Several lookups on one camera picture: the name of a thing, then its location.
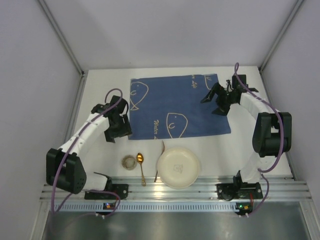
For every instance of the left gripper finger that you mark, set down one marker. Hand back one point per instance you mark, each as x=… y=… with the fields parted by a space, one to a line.
x=127 y=130
x=110 y=136

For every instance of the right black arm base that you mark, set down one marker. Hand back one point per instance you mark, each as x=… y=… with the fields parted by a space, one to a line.
x=238 y=190

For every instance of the aluminium rail frame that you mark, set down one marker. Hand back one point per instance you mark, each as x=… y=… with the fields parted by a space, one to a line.
x=204 y=189

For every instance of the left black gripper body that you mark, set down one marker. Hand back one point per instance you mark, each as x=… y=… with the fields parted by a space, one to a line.
x=120 y=128

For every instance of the blue fish placemat cloth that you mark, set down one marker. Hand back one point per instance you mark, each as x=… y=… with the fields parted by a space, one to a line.
x=170 y=107

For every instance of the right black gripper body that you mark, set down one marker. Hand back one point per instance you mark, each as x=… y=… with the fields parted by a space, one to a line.
x=223 y=99

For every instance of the gold metal spoon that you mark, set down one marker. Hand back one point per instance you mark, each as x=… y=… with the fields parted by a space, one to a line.
x=140 y=160

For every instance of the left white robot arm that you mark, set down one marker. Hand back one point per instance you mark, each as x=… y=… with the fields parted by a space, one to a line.
x=64 y=167

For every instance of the brown fork under plate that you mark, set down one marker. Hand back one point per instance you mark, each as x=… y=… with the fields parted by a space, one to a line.
x=163 y=148

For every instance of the cream ceramic plate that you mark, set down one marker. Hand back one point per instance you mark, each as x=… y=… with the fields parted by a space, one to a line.
x=178 y=167

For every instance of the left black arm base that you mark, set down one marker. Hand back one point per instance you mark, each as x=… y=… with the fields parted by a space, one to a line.
x=115 y=191

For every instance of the slotted cable duct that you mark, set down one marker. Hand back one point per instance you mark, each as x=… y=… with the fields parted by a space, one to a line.
x=134 y=207

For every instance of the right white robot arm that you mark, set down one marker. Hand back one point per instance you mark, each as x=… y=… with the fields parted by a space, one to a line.
x=272 y=135

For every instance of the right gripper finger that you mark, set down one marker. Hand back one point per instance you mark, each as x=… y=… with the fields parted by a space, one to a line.
x=215 y=90
x=221 y=111

